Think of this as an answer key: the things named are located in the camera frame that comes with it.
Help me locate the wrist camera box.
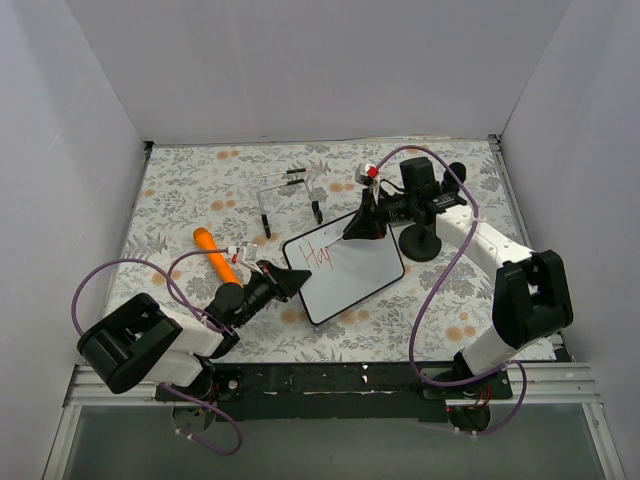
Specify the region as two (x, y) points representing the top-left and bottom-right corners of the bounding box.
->
(354, 163), (379, 188)
(227, 242), (258, 270)

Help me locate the black framed whiteboard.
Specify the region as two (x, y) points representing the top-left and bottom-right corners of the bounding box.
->
(282, 213), (405, 325)

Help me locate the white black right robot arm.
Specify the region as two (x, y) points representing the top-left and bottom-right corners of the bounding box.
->
(341, 157), (573, 398)

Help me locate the black front mounting rail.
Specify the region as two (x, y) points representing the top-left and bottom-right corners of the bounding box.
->
(179, 362), (513, 423)

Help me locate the black microphone on stand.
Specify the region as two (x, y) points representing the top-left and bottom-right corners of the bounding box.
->
(441, 162), (467, 193)

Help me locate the floral patterned table mat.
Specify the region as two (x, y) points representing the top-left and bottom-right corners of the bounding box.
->
(94, 138), (539, 365)

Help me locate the black microphone stand base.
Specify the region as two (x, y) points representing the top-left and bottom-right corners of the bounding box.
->
(399, 225), (442, 263)

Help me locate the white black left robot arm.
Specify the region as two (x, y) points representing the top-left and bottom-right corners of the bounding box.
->
(77, 260), (312, 400)

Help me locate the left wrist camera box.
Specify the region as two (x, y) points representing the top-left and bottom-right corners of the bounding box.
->
(227, 242), (258, 270)

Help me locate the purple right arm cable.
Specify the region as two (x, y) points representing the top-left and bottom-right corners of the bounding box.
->
(374, 144), (527, 437)

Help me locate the orange toy microphone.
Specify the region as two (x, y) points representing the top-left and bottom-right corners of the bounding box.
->
(193, 227), (240, 284)

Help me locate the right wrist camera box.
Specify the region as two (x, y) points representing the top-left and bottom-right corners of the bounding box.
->
(354, 163), (379, 188)

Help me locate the red white marker pen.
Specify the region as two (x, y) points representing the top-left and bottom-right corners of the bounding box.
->
(325, 234), (344, 248)

